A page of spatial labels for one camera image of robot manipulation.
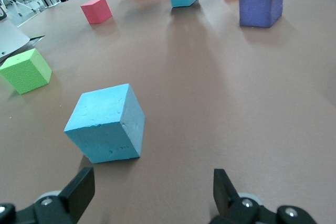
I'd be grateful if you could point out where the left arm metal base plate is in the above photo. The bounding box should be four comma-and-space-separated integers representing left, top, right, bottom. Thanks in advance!
0, 20, 31, 63

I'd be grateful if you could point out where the brown table cover sheet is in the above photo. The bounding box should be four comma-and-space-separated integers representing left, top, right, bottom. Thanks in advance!
0, 0, 336, 224

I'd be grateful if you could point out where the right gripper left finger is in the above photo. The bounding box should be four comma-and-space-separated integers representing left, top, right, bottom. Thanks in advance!
15, 167, 96, 224

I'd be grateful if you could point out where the purple foam cube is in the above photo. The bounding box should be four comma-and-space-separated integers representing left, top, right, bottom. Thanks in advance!
238, 0, 286, 28

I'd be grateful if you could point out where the red foam cube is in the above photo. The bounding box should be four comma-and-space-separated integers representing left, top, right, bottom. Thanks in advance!
80, 0, 113, 24

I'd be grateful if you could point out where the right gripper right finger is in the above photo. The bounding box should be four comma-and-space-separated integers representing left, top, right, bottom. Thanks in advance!
209, 168, 279, 224

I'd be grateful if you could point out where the green foam cube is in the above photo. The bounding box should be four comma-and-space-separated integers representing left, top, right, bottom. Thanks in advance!
0, 48, 53, 95

